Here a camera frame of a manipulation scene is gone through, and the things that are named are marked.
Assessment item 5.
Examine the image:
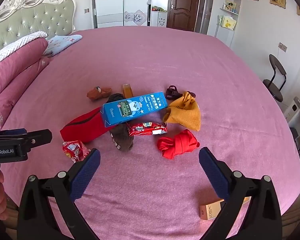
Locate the red cloth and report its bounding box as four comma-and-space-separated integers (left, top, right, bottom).
157, 129, 200, 160

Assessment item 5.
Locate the pink bed sheet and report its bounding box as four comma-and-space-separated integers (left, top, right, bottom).
1, 27, 300, 239

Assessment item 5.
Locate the orange drawstring bag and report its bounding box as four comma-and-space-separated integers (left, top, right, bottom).
162, 92, 201, 131

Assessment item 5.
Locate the tufted green headboard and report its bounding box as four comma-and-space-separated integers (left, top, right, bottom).
0, 0, 76, 50

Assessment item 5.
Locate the white wall shelf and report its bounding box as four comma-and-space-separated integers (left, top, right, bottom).
214, 0, 242, 47

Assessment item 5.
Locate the amber perfume bottle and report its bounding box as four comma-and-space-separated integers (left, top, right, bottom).
122, 83, 133, 99

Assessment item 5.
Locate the blue nasal spray box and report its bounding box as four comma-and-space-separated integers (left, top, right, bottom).
100, 92, 167, 127

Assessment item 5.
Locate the dark brown door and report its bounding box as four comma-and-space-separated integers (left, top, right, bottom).
167, 0, 199, 31

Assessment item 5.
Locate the red zipper pouch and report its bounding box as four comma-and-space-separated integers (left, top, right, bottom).
60, 107, 115, 144

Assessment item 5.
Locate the white desk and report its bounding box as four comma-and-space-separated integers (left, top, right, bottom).
283, 96, 300, 140

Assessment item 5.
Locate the red snack wrapper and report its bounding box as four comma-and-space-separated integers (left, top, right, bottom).
128, 122, 167, 136

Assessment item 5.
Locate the gold L'Oreal box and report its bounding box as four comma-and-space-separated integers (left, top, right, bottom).
199, 195, 252, 221

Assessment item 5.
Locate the maroon hair band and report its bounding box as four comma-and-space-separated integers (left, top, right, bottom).
165, 85, 184, 101

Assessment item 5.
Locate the black chair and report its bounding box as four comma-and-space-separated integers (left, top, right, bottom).
262, 54, 288, 103

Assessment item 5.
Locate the person's left hand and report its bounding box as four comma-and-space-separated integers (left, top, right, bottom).
0, 171, 8, 220

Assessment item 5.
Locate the red snack packet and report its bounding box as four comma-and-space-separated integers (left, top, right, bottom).
62, 140, 90, 163

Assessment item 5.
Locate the rust orange sock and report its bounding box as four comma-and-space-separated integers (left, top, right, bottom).
87, 86, 112, 101

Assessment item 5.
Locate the white wardrobe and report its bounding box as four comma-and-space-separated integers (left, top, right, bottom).
93, 0, 168, 28

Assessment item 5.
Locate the pink folded quilt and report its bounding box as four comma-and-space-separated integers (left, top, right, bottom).
0, 38, 50, 129

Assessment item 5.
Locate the light blue pillow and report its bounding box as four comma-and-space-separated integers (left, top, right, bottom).
43, 35, 82, 57

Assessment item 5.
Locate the brown grey sock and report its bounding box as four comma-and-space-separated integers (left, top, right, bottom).
106, 93, 135, 152

